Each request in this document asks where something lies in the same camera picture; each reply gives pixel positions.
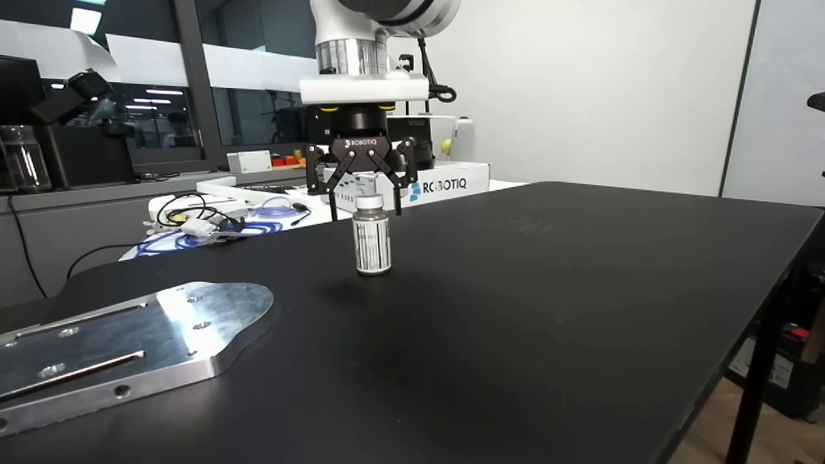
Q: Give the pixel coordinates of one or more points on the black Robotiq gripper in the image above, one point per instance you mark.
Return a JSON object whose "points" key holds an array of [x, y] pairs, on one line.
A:
{"points": [[362, 144]]}

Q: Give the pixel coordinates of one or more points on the small clear bottle white cap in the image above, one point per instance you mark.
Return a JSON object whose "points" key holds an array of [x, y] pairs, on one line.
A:
{"points": [[371, 246]]}

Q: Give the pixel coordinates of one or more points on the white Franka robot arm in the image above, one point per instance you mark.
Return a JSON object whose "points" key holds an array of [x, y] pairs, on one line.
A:
{"points": [[352, 41]]}

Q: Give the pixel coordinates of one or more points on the black round device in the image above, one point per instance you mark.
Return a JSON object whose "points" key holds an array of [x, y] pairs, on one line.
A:
{"points": [[422, 142]]}

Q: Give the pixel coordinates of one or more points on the orange red object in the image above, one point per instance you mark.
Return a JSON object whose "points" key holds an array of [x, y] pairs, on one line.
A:
{"points": [[287, 161]]}

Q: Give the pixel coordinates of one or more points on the white Robotiq cardboard box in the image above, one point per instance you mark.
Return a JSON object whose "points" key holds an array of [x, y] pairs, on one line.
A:
{"points": [[446, 182]]}

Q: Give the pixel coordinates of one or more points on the white plastic jug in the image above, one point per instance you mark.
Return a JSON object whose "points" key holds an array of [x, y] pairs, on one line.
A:
{"points": [[459, 138]]}

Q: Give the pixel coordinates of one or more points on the small white box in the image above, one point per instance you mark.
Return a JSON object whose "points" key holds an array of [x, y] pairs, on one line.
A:
{"points": [[247, 161]]}

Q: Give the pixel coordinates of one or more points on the long white flat box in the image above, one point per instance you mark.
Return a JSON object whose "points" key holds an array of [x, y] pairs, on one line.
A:
{"points": [[246, 185]]}

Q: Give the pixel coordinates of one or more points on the grey desk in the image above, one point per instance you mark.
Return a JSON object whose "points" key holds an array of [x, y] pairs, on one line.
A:
{"points": [[79, 219]]}

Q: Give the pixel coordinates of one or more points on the silver metal mounting plate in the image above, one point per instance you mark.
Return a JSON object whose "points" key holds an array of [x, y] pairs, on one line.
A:
{"points": [[129, 344]]}

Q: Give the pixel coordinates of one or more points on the clear glass container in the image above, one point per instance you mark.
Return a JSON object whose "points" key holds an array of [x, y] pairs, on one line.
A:
{"points": [[21, 157]]}

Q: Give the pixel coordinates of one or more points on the black table leg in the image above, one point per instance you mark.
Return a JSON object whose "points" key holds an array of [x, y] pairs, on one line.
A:
{"points": [[755, 377]]}

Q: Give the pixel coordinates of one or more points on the black red tool case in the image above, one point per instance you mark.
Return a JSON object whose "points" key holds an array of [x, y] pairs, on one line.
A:
{"points": [[803, 362]]}

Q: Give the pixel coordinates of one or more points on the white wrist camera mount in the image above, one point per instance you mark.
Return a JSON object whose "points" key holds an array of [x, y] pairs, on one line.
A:
{"points": [[362, 89]]}

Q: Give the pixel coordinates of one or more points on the dark window frame post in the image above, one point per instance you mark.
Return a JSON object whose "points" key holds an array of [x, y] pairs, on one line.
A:
{"points": [[199, 78]]}

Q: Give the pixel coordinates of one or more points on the black camera on stand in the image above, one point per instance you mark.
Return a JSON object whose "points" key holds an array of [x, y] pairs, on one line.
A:
{"points": [[72, 93]]}

